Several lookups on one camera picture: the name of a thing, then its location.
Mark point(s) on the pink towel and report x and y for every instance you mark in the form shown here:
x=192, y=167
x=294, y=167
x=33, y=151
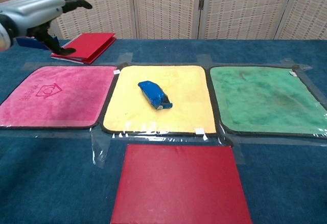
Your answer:
x=56, y=98

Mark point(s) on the red spiral notebook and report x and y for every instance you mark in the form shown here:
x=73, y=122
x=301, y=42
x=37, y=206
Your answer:
x=89, y=45

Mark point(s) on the bamboo folding screen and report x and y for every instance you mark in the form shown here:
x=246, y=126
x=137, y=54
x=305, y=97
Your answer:
x=166, y=6

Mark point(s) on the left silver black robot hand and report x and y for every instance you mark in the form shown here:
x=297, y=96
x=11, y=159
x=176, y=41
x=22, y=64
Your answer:
x=33, y=14

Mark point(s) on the green towel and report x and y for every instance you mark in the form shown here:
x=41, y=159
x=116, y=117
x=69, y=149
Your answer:
x=263, y=101

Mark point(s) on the dark blue printed box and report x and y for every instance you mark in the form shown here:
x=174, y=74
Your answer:
x=25, y=42

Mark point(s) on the red square mat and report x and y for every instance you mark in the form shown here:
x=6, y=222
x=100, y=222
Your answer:
x=181, y=185

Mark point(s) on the yellow towel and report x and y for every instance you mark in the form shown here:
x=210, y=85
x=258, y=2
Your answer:
x=184, y=106

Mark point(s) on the clear tape strip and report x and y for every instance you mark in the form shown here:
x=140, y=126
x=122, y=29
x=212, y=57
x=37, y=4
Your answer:
x=101, y=149
x=291, y=63
x=236, y=151
x=205, y=59
x=126, y=57

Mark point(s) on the blue felt table cover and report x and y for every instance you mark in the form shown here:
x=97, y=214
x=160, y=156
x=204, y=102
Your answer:
x=51, y=183

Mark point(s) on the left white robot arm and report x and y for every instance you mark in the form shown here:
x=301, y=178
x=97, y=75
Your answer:
x=3, y=40

